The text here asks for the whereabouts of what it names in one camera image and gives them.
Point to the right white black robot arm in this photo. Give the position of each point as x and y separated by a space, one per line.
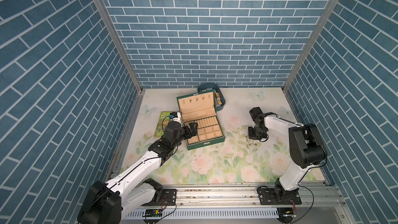
307 151

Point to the right controller board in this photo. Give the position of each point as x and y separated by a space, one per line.
286 212

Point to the small items in bin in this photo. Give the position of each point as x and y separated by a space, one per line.
217 97

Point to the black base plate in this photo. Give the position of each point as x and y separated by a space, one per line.
161 197
278 196

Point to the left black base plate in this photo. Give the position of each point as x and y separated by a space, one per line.
161 197

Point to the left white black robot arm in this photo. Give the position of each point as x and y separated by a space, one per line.
109 202

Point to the controller board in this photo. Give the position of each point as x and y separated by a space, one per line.
153 213
286 212

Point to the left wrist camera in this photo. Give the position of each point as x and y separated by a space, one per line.
175 116

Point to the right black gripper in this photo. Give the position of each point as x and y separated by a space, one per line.
262 136

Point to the green paperback book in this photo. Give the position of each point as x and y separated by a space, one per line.
164 119

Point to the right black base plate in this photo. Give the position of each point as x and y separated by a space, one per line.
278 196

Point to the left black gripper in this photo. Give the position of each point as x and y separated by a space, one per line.
193 131

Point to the teal plastic bin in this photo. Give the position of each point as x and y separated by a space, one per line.
211 87

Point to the green jewelry box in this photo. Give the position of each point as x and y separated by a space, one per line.
199 108

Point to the aluminium mounting rail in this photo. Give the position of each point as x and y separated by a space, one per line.
245 196

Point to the left controller board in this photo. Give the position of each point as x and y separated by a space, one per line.
153 213

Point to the floral table mat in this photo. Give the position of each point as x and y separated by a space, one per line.
237 160

